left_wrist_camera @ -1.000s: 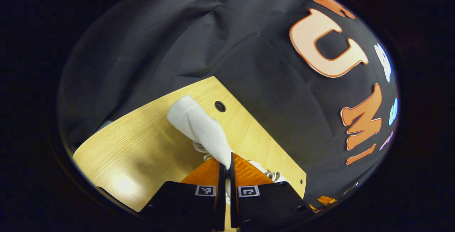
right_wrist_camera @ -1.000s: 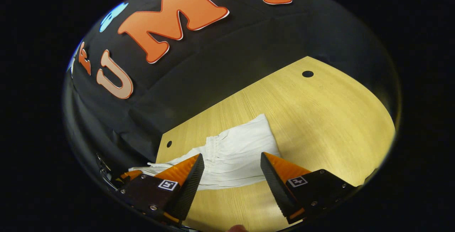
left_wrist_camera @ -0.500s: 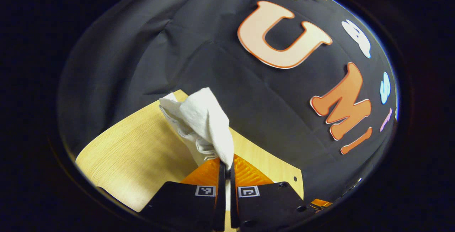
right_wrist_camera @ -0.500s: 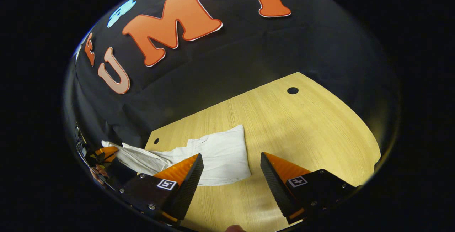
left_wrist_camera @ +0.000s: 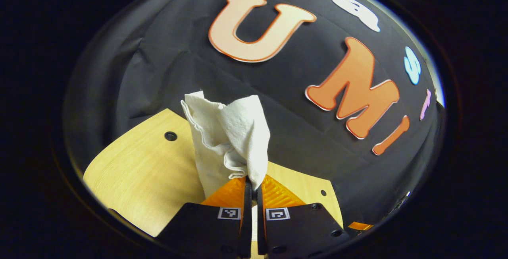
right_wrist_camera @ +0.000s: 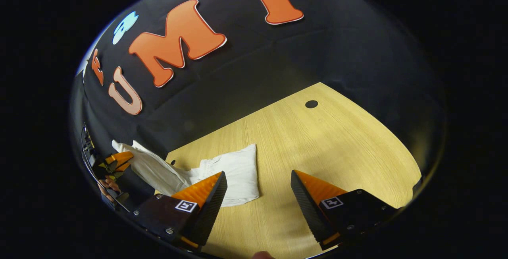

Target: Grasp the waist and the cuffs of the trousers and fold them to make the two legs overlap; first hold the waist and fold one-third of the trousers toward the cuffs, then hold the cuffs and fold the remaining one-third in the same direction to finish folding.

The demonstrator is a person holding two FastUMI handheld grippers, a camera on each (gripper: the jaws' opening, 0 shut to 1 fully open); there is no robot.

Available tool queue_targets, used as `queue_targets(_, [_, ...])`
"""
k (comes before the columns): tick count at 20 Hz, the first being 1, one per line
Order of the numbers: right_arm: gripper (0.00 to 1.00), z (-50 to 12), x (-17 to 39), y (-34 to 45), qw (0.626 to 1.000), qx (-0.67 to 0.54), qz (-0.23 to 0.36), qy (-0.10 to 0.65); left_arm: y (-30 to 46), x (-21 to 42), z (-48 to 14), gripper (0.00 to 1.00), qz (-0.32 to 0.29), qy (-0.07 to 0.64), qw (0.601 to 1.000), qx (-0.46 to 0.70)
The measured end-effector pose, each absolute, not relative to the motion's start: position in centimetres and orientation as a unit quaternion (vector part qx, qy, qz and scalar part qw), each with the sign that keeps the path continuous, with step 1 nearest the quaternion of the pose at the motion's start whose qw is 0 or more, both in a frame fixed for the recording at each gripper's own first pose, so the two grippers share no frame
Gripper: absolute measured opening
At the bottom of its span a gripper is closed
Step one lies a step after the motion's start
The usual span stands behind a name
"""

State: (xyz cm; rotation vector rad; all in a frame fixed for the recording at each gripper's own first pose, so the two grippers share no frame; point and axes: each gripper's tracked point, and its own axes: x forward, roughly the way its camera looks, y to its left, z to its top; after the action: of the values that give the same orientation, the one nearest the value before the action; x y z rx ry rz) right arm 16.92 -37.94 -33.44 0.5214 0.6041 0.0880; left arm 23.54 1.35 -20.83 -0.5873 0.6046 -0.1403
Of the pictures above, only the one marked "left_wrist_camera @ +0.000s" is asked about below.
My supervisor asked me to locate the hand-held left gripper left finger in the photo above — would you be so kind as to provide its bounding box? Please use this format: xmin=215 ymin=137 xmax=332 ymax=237
xmin=157 ymin=176 xmax=253 ymax=257

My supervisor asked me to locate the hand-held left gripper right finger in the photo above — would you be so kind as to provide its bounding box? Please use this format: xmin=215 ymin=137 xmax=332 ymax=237
xmin=256 ymin=174 xmax=352 ymax=256

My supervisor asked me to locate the black backdrop cloth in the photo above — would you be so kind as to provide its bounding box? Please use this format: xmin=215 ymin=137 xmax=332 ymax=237
xmin=63 ymin=0 xmax=445 ymax=228

